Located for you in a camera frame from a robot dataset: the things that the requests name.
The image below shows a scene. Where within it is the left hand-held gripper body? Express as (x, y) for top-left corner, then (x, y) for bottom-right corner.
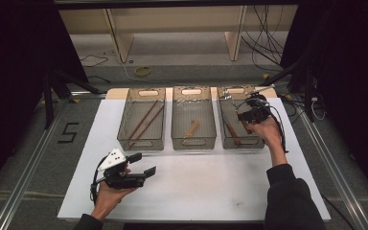
(97, 148), (148, 190)

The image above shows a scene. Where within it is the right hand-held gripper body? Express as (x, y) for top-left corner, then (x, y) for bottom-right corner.
(243, 83), (276, 113)

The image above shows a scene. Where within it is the grey transparent plastic bin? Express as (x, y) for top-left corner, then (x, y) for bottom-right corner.
(171, 85), (218, 151)
(117, 87), (167, 151)
(217, 85), (266, 150)

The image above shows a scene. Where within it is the fork with light wooden handle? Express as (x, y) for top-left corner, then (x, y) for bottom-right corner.
(221, 90), (254, 136)

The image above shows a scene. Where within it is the brown wooden chopstick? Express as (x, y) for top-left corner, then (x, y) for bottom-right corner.
(128, 104), (166, 149)
(126, 100), (159, 142)

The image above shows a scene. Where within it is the person's right hand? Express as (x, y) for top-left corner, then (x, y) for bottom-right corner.
(244, 115), (285, 150)

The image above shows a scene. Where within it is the person's left hand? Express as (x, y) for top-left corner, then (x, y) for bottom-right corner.
(93, 167), (138, 222)

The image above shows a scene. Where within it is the white table cover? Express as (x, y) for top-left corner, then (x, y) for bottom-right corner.
(57, 97), (332, 222)

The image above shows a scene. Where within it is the black metal stand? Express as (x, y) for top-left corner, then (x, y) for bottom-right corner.
(42, 70), (103, 129)
(261, 60), (318, 123)

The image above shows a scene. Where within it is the yellow tape roll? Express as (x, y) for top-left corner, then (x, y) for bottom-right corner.
(133, 65), (152, 78)

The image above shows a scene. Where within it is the beige wooden desk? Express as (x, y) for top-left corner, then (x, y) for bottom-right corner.
(58, 4), (300, 64)

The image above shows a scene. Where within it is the right hand-held gripper black cable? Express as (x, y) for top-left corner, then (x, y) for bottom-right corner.
(235, 95), (289, 154)

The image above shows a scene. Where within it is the hand-held gripper black cable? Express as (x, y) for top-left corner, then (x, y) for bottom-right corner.
(89, 155), (110, 205)
(235, 95), (289, 154)

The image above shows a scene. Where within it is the left hand-held gripper black cable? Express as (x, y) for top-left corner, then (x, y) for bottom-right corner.
(89, 155), (110, 205)

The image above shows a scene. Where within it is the bundle of black cables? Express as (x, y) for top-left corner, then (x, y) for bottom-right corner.
(241, 4), (286, 74)

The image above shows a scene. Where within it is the white floor cable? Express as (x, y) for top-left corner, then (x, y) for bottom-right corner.
(119, 60), (202, 88)

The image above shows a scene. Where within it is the metal floor rail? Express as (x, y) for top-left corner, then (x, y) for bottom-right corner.
(295, 95), (368, 230)
(0, 91), (107, 230)

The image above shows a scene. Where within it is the thin black floor cable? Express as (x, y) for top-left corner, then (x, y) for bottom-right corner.
(79, 54), (109, 69)

